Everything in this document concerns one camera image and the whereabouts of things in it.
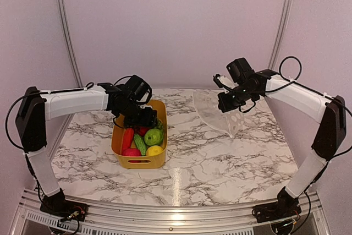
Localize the right aluminium corner post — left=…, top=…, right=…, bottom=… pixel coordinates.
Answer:
left=268, top=0, right=293, bottom=69

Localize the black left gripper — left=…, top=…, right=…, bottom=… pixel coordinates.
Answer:
left=117, top=99, right=158, bottom=128

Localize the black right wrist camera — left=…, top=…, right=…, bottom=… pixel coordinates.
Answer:
left=226, top=58, right=254, bottom=85

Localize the yellow toy lemon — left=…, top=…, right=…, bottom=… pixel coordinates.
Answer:
left=146, top=145, right=164, bottom=156

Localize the clear polka dot zip bag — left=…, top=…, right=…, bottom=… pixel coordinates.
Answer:
left=193, top=90, right=244, bottom=139

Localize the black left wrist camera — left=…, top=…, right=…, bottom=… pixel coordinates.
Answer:
left=124, top=75, right=152, bottom=103

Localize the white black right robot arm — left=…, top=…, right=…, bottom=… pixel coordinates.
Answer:
left=213, top=69, right=349, bottom=198

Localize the aluminium corner post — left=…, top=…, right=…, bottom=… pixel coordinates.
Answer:
left=268, top=0, right=293, bottom=69
left=57, top=0, right=83, bottom=86

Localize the red toy chili pepper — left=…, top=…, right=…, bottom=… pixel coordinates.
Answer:
left=122, top=128, right=135, bottom=152

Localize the green toy bitter gourd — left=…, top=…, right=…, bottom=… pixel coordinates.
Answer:
left=134, top=134, right=148, bottom=156

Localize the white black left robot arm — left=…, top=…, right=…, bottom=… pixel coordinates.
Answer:
left=15, top=81, right=158, bottom=216

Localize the green toy grape bunch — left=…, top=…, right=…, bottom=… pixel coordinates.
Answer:
left=155, top=119, right=163, bottom=131

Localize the aluminium front frame rail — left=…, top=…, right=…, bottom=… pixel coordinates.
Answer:
left=16, top=188, right=331, bottom=235

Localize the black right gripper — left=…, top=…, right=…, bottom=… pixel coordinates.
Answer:
left=217, top=83, right=257, bottom=113

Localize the red toy apple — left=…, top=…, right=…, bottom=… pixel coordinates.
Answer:
left=122, top=148, right=141, bottom=163

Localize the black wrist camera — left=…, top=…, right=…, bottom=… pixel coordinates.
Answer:
left=124, top=75, right=152, bottom=103
left=226, top=58, right=254, bottom=85

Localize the left aluminium corner post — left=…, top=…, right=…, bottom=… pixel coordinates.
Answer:
left=57, top=0, right=83, bottom=86

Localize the green toy apple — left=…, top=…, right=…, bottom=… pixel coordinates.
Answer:
left=144, top=128, right=164, bottom=146

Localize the red toy pomegranate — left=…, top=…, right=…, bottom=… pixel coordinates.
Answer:
left=136, top=127, right=150, bottom=137

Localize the yellow plastic basket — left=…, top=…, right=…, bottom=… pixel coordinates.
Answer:
left=111, top=100, right=168, bottom=169

